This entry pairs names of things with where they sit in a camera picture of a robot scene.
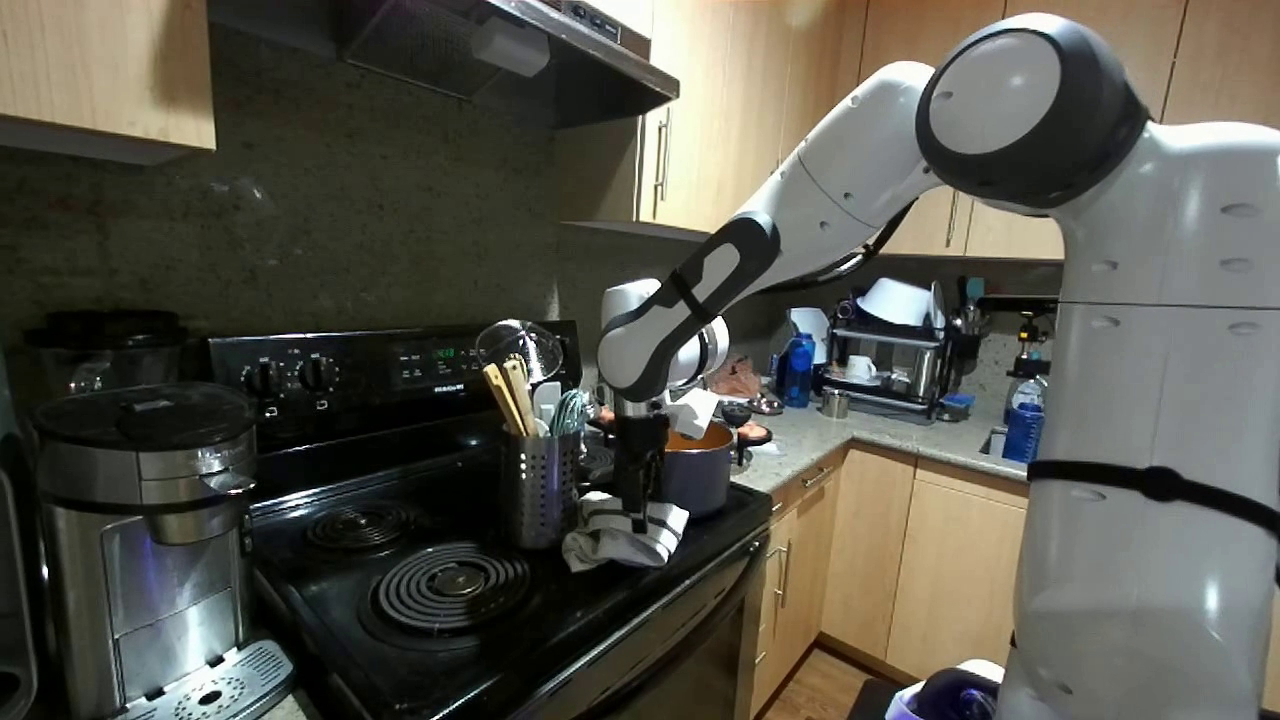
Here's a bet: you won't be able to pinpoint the single light wood upper cabinet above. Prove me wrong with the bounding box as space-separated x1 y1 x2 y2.
0 0 222 167

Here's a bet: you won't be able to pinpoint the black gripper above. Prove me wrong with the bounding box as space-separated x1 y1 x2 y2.
612 403 677 541

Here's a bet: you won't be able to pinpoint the black electric stove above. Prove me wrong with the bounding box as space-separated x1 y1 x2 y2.
197 315 775 720

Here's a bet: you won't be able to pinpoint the steel utensil holder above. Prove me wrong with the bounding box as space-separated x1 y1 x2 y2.
499 429 589 556

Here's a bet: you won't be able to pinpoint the small coil burner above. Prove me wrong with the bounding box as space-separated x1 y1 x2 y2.
302 501 411 550

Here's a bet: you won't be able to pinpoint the large coil burner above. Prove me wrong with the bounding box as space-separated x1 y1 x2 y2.
373 537 536 632

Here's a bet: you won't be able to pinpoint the silver oven handle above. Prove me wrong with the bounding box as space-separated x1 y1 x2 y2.
506 529 771 720

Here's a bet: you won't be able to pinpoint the black range hood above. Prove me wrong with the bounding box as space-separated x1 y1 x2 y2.
214 0 684 133

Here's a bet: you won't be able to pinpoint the teal spatula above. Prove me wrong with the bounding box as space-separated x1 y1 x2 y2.
547 384 591 438

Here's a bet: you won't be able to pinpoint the steel ladle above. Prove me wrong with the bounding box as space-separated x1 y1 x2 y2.
473 315 574 392

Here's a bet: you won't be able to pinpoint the blue bottle white cap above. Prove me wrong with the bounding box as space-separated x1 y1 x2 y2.
1001 377 1049 469

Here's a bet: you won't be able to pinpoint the dark pot orange inside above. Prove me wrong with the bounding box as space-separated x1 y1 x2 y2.
591 403 775 520

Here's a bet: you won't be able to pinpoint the white bowl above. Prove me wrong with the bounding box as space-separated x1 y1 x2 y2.
852 272 947 332

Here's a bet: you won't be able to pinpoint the blue jug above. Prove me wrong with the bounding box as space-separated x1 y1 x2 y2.
775 328 820 413

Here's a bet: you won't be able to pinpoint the white striped towel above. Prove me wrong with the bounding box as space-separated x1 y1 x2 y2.
555 488 693 576

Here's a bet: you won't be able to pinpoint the steel coffee maker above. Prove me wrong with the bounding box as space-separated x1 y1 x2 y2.
31 378 297 720

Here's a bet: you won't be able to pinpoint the light wood upper cabinet row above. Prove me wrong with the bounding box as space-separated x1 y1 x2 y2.
555 0 1280 265

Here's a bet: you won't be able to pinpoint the metal dish rack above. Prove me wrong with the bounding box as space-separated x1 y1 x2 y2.
824 311 956 420

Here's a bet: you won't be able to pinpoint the wooden spoon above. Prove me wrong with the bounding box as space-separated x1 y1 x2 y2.
499 352 540 434
479 361 524 438

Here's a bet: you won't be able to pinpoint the light wood lower cabinets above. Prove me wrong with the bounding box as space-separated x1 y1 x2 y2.
743 445 1036 717

